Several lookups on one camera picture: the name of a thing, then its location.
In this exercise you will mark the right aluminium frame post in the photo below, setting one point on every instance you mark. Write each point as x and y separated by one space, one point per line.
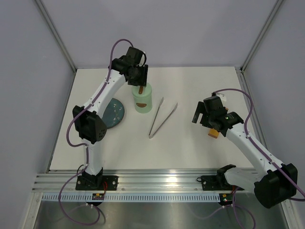
263 31

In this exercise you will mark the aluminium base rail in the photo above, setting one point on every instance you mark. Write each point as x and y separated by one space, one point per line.
133 181

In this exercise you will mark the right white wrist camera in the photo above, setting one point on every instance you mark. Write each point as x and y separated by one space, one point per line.
221 96

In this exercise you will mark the orange rectangular box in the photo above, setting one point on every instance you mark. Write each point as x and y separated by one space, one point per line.
213 133

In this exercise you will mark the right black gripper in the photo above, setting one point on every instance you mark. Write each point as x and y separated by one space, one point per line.
201 109

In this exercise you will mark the metal tongs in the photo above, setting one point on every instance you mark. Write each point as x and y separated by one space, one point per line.
164 111

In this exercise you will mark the green cylindrical lunch container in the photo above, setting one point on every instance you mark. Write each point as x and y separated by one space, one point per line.
143 105

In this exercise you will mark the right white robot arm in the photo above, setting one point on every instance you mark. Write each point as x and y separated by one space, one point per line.
274 181

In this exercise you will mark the green round lid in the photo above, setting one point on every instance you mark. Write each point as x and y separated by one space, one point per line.
142 92

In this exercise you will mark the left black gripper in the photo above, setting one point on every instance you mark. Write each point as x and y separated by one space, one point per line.
142 81

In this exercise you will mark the aluminium frame post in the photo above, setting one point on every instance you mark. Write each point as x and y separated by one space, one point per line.
51 26
263 31

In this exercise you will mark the left aluminium frame post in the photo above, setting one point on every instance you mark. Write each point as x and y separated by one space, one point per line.
51 26

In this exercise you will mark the white slotted cable duct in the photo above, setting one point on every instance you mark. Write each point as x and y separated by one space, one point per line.
134 197

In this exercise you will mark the dark teal plate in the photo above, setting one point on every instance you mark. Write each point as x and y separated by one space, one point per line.
114 113

